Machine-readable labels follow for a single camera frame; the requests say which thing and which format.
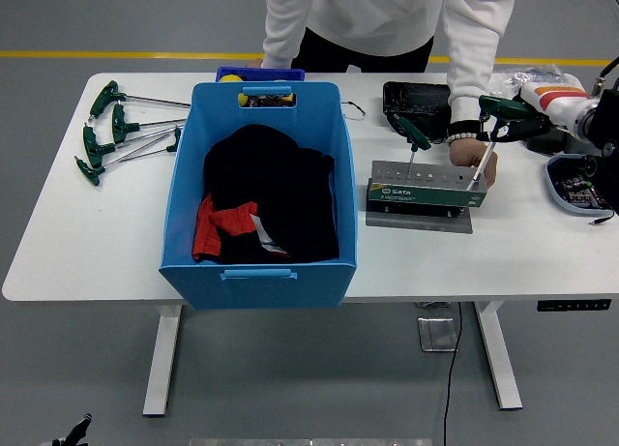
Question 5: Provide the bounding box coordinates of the white table leg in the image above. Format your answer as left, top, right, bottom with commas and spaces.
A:
142, 304, 184, 418
472, 300, 524, 411

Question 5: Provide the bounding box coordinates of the black wristband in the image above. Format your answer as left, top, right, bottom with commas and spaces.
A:
448, 120, 485, 138

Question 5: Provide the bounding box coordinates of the green metal hex key stand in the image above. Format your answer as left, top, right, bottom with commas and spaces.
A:
365, 159, 488, 234

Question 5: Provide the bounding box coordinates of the light blue bowl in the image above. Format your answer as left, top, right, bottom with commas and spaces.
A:
545, 154, 619, 219

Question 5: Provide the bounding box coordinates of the red garment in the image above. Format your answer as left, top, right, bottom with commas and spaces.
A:
192, 193, 291, 262

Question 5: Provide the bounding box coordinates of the short green T-handle hex key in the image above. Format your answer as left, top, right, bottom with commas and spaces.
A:
393, 114, 432, 180

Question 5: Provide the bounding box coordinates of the black garment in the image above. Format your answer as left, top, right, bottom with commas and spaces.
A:
192, 124, 340, 266

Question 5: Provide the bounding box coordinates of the person's left hand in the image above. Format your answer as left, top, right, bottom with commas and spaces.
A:
448, 138, 499, 189

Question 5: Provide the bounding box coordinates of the long green T-handle hex key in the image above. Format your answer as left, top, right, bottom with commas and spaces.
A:
465, 95, 534, 192

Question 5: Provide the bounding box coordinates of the black plastic tray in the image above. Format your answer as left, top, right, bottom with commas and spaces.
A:
382, 80, 454, 142

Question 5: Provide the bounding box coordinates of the dark electronic parts heap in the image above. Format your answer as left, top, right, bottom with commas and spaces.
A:
553, 167, 615, 210

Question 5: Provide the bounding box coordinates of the person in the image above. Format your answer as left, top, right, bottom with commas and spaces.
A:
260, 0, 517, 128

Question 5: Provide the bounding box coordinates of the black table control panel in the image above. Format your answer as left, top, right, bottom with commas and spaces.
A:
536, 299, 613, 313

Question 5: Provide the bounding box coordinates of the clear plastic parts bag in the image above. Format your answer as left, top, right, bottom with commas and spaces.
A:
487, 64, 562, 92

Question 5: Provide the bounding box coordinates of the small dark blue bin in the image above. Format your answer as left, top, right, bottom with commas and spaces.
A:
215, 66, 307, 83

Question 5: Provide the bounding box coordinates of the large light blue plastic box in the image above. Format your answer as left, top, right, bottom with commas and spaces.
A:
158, 80, 360, 313

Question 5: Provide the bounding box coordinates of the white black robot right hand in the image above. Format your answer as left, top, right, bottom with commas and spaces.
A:
477, 80, 592, 145

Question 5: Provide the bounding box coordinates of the black white robot left hand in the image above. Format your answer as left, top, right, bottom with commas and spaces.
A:
51, 413, 93, 446

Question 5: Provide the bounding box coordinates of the square metal floor plate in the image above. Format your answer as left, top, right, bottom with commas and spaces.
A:
417, 316, 459, 353

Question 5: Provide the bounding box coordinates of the silver wire carabiner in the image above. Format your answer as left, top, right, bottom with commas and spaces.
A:
340, 100, 368, 124

